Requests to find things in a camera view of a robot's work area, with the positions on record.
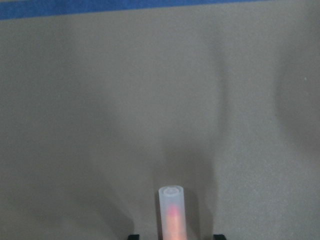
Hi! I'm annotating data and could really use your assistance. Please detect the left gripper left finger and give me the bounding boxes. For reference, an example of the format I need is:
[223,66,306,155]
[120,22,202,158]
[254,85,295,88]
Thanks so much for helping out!
[127,234,140,240]

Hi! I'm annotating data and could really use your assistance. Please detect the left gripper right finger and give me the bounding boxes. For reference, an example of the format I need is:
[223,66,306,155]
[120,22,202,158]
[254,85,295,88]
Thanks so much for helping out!
[213,234,225,240]

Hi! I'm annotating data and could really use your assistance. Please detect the orange marker pen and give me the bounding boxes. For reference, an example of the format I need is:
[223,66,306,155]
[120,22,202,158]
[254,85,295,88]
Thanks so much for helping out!
[158,185,188,240]

